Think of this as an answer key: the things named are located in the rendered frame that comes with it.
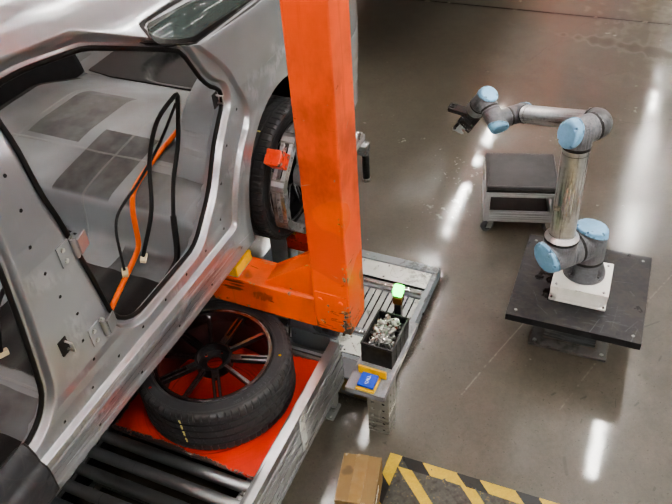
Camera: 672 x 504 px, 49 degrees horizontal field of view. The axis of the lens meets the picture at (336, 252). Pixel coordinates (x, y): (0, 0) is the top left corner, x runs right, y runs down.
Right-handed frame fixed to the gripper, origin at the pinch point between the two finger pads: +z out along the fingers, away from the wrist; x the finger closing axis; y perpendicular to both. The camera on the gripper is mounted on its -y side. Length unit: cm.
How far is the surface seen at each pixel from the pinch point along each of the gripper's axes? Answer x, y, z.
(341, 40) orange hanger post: -96, -45, -118
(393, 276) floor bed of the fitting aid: -61, 27, 53
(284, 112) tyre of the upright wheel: -74, -61, -27
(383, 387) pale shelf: -140, 45, -22
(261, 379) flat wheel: -166, 5, -10
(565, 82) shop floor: 188, 43, 110
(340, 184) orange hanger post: -113, -18, -79
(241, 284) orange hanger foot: -138, -27, -2
